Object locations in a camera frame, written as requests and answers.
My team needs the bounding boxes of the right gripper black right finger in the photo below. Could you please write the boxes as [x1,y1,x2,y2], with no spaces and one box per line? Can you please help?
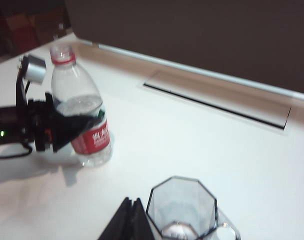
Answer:
[130,197,157,240]

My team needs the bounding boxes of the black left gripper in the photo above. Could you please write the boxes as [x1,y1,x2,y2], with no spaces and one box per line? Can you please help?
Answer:
[26,91,99,154]

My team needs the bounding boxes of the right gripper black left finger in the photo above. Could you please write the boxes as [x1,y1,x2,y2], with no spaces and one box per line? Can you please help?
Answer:
[96,196,133,240]

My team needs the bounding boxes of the clear water bottle red label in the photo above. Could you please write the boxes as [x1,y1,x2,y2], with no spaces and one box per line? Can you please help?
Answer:
[49,42,114,168]

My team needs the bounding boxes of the brown desk partition panel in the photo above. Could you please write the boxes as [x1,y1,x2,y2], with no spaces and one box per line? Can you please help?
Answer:
[64,0,304,96]

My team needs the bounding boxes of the grey transparent plastic handled cup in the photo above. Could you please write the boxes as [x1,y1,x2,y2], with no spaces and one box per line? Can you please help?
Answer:
[145,175,242,240]

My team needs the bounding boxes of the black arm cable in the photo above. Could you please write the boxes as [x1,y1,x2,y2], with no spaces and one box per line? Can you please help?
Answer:
[0,142,33,160]

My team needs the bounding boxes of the aluminium partition base rail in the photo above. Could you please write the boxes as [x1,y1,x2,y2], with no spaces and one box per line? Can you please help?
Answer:
[75,36,304,102]

